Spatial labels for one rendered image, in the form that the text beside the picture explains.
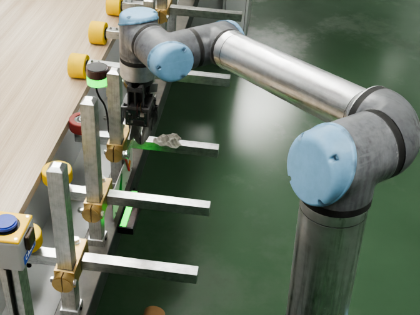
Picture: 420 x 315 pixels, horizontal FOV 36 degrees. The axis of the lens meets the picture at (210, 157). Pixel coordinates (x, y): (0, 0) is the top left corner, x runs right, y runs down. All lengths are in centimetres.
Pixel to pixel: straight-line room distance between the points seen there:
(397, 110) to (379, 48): 361
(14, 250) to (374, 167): 59
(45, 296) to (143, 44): 76
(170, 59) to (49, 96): 77
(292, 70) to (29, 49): 132
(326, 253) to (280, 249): 179
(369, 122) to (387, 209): 219
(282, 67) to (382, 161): 36
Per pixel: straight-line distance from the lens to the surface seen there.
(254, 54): 134
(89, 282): 174
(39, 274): 189
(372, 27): 496
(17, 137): 191
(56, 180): 137
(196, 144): 192
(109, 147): 190
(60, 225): 145
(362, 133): 99
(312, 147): 97
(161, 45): 140
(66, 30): 250
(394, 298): 279
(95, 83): 180
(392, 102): 108
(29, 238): 113
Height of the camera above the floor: 198
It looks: 36 degrees down
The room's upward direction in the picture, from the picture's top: 4 degrees clockwise
